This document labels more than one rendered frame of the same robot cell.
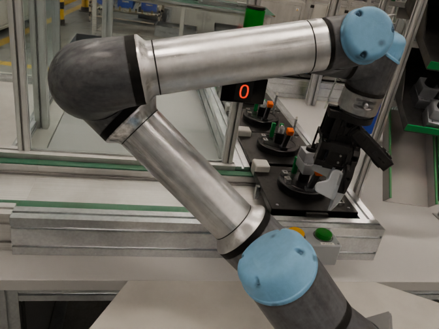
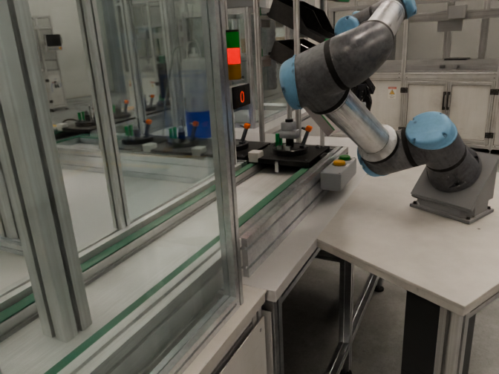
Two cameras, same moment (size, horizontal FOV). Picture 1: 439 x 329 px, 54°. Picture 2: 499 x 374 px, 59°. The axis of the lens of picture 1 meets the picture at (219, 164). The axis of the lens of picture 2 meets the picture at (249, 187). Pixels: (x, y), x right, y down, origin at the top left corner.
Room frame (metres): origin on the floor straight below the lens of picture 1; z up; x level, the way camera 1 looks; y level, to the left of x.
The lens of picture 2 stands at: (0.13, 1.10, 1.39)
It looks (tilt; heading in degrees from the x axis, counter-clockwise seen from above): 19 degrees down; 311
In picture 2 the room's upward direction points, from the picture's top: 3 degrees counter-clockwise
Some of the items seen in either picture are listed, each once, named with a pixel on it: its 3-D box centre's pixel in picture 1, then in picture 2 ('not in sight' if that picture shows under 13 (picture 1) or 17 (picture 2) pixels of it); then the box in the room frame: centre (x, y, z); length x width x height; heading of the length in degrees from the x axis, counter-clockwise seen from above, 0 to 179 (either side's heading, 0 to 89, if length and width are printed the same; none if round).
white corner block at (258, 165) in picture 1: (260, 168); (255, 156); (1.14, -0.12, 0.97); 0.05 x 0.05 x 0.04; 13
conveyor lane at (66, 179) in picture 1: (193, 195); (249, 191); (1.02, 0.06, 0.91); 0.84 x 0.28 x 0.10; 103
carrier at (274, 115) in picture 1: (262, 109); not in sight; (1.55, -0.13, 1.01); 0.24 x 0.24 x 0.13; 13
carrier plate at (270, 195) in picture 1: (300, 189); (289, 153); (1.07, -0.24, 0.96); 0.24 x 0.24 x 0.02; 13
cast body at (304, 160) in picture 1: (308, 156); (286, 128); (1.08, -0.24, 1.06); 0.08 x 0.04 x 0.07; 13
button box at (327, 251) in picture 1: (292, 245); (338, 172); (0.84, -0.20, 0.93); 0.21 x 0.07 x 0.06; 103
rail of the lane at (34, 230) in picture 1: (210, 232); (303, 193); (0.86, 0.00, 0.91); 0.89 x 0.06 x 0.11; 103
